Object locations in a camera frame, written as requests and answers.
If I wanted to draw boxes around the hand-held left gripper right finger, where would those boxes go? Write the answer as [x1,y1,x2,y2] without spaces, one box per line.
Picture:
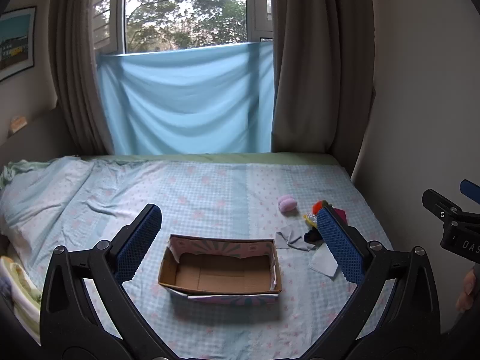
[300,205,440,360]

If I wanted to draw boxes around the window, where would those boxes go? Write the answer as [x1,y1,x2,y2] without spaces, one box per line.
[91,0,275,55]

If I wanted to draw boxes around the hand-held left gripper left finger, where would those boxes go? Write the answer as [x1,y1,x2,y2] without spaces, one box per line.
[39,203,170,360]

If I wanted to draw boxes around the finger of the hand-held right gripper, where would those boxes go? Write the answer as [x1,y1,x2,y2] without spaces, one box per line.
[422,189,463,221]
[460,179,480,206]

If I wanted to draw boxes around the white textured cloth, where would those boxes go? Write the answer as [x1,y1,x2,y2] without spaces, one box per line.
[308,245,340,280]

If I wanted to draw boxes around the yellow green patterned cloth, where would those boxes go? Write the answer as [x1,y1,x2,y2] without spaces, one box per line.
[0,255,43,346]

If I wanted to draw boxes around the cardboard box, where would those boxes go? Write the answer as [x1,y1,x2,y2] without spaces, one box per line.
[157,233,283,304]

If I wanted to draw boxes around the black sock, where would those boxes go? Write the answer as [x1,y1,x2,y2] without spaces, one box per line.
[303,229,325,245]

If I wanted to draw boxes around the framed wall picture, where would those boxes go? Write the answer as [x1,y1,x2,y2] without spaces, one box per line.
[0,6,37,82]

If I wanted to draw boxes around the beige curtain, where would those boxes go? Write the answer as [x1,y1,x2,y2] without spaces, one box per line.
[269,0,377,155]
[48,0,126,156]

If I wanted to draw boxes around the light blue hanging cloth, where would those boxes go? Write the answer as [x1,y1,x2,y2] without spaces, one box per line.
[96,41,275,155]

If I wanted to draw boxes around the grey cloth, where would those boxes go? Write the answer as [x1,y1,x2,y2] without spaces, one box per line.
[275,222,317,252]

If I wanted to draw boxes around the pink knitted ball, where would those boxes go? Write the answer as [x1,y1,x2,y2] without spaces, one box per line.
[277,194,299,215]

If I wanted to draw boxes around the beige headboard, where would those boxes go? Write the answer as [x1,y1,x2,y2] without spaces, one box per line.
[0,108,77,167]

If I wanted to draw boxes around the person's right hand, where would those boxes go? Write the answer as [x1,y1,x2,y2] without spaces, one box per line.
[455,267,480,313]

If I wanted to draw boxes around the green mattress sheet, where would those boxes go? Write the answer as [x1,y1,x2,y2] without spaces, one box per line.
[78,152,340,166]

